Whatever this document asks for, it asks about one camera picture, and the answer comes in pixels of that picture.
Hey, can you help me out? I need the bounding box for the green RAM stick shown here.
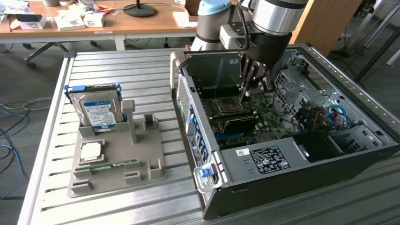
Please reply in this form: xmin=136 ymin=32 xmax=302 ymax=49
xmin=76 ymin=158 xmax=138 ymax=172

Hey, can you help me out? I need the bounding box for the white table leg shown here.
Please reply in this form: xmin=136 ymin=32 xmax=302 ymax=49
xmin=364 ymin=0 xmax=400 ymax=66

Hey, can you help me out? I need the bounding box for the hard disk in blue caddy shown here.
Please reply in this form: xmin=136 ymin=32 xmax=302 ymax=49
xmin=62 ymin=82 xmax=122 ymax=134

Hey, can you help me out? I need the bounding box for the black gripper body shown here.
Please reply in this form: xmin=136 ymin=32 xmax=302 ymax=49
xmin=244 ymin=31 xmax=293 ymax=66

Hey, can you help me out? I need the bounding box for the silver chipset heatsink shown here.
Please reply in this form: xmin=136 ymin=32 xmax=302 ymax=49
xmin=256 ymin=133 xmax=276 ymax=143

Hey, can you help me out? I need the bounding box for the white box with black lid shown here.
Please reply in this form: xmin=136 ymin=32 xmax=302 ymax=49
xmin=14 ymin=14 xmax=48 ymax=30

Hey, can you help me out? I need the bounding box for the blue wire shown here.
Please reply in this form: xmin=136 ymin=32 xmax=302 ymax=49
xmin=324 ymin=105 xmax=350 ymax=131

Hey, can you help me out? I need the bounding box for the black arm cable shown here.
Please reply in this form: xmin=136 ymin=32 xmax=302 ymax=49
xmin=236 ymin=0 xmax=252 ymax=51

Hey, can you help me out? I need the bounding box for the blue expansion slot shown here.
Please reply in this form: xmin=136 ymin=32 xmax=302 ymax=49
xmin=214 ymin=131 xmax=246 ymax=141

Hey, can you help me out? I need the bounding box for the metal CPU socket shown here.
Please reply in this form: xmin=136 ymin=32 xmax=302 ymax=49
xmin=212 ymin=97 xmax=246 ymax=116

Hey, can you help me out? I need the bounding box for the black round lamp base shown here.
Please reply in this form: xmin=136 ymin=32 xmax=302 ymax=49
xmin=122 ymin=0 xmax=157 ymax=18

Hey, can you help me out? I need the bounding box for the silver CPU chip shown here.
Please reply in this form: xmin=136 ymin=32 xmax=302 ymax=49
xmin=80 ymin=142 xmax=102 ymax=163

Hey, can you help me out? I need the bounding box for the flat white box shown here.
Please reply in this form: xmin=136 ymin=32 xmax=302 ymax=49
xmin=54 ymin=13 xmax=86 ymax=31

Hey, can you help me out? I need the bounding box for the clear plastic bag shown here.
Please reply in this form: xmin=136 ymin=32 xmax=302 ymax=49
xmin=0 ymin=0 xmax=34 ymax=16

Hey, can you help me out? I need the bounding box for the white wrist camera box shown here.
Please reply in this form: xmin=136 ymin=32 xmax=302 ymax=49
xmin=218 ymin=24 xmax=249 ymax=49

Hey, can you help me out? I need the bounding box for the white floor cable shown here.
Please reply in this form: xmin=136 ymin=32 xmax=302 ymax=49
xmin=0 ymin=97 xmax=53 ymax=111

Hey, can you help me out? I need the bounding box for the white paper stack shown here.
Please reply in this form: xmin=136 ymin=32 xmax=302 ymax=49
xmin=172 ymin=11 xmax=198 ymax=29

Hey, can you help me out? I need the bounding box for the silver disk bay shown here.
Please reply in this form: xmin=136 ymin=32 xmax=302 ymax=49
xmin=326 ymin=125 xmax=384 ymax=156

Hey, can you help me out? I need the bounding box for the red wire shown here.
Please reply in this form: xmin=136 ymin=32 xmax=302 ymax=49
xmin=314 ymin=110 xmax=329 ymax=128

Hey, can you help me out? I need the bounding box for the wooden cabinet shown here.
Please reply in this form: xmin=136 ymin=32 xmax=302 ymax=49
xmin=289 ymin=0 xmax=364 ymax=57

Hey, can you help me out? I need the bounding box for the small white box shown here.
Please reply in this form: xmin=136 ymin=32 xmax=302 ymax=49
xmin=82 ymin=12 xmax=106 ymax=28

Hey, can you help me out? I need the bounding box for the grey plastic parts rack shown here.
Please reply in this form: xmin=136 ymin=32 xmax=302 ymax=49
xmin=66 ymin=99 xmax=169 ymax=199

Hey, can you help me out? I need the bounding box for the open black PC case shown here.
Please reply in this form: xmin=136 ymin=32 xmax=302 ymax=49
xmin=169 ymin=43 xmax=400 ymax=221

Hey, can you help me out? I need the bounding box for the green motherboard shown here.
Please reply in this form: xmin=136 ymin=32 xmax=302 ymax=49
xmin=200 ymin=85 xmax=302 ymax=150

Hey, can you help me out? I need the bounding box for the blue floor cable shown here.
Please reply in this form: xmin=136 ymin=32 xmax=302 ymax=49
xmin=0 ymin=144 xmax=25 ymax=201
xmin=0 ymin=104 xmax=29 ymax=140

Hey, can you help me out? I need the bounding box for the grey power supply unit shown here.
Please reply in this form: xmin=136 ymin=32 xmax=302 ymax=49
xmin=220 ymin=137 xmax=313 ymax=183

